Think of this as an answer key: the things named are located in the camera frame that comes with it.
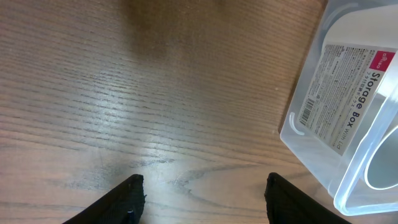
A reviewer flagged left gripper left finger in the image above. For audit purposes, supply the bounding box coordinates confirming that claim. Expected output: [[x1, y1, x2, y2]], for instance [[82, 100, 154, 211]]
[[65, 174, 146, 224]]

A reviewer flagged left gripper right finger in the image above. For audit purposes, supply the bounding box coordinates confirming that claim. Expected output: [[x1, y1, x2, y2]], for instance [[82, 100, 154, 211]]
[[264, 172, 350, 224]]

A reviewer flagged grey plastic cup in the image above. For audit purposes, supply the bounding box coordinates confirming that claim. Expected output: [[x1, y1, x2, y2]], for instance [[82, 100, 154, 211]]
[[364, 126, 397, 190]]

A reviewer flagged clear plastic storage box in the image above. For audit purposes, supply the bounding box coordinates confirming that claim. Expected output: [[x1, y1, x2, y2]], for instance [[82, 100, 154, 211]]
[[280, 0, 397, 216]]

